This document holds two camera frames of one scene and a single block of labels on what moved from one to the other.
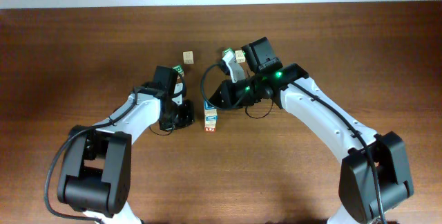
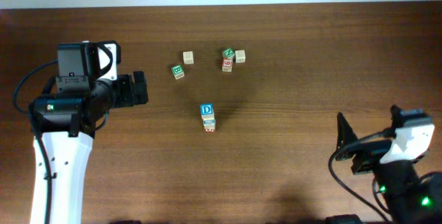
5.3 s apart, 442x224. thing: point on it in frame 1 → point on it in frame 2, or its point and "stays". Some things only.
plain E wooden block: [188, 57] stays
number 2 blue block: [212, 112] → [207, 122]
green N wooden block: [228, 52] stays
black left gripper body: [179, 115] → [125, 94]
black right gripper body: [239, 93] → [365, 157]
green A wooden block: [210, 117] → [209, 126]
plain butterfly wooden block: [240, 57] stays
